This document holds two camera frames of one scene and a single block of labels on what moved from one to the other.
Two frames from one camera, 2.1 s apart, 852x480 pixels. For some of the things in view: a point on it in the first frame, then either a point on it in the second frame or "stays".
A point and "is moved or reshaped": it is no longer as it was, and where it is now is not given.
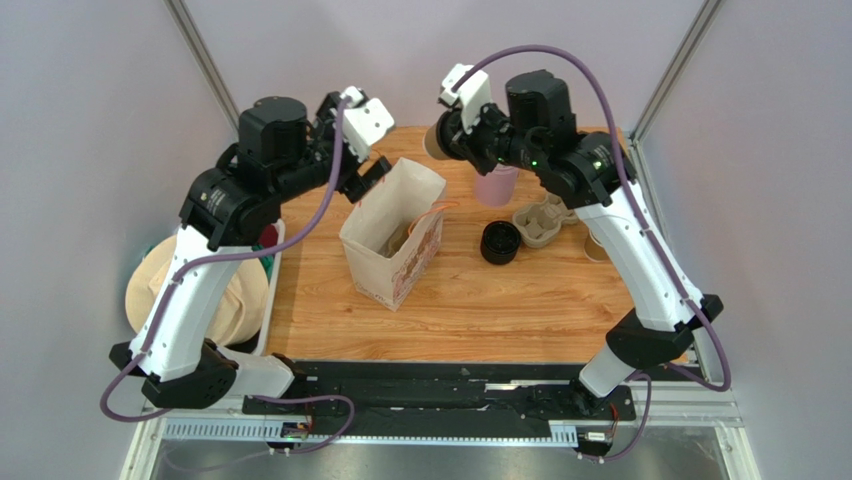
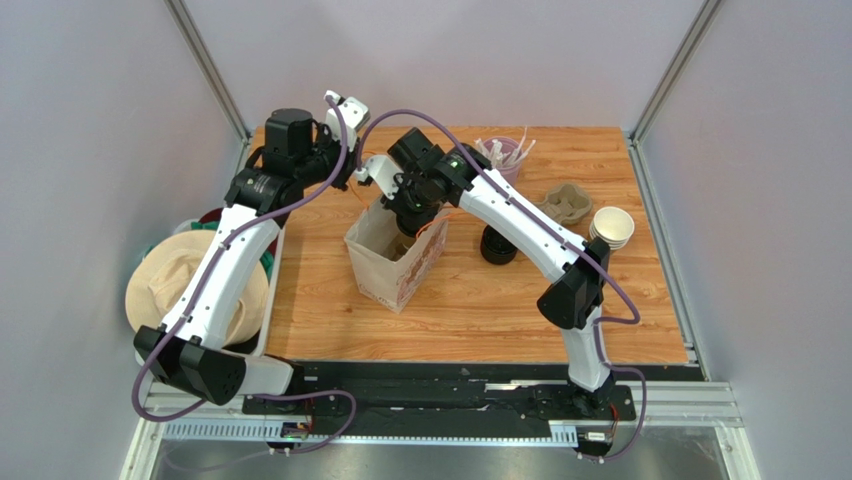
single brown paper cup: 431,145 is moved or reshaped
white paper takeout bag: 396,233 stays
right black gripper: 451,138 -> 408,226
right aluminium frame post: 687,47 stays
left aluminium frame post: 205,63 stays
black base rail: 443,395 stays
